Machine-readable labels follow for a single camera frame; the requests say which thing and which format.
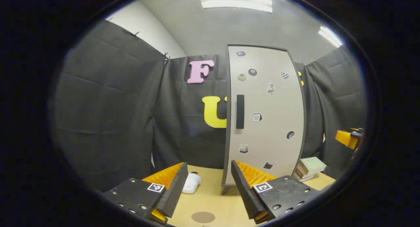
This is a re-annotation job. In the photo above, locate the grey-brown book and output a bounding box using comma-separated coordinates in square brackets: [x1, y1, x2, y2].
[293, 173, 317, 182]

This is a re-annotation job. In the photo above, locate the large ceiling light panel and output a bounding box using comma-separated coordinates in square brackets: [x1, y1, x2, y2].
[197, 0, 273, 13]

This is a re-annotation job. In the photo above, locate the small white lumpy object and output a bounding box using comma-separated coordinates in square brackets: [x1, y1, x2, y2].
[182, 173, 201, 194]

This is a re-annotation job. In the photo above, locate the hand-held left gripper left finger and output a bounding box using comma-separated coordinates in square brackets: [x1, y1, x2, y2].
[103, 162, 189, 225]

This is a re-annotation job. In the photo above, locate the small ceiling light panel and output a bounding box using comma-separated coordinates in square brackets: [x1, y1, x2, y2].
[318, 25, 343, 48]

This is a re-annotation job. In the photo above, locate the black backdrop cloth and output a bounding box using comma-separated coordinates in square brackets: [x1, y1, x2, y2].
[54, 20, 367, 192]

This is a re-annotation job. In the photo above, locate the dark cabinet body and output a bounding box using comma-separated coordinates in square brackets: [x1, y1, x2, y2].
[222, 44, 307, 195]

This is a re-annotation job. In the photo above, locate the pale green book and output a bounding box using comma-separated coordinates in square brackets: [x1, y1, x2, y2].
[298, 157, 327, 175]

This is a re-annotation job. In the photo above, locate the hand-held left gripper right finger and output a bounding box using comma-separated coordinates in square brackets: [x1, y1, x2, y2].
[231, 160, 324, 225]

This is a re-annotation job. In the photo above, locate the round brown coaster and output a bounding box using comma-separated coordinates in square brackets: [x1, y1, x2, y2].
[191, 211, 216, 223]

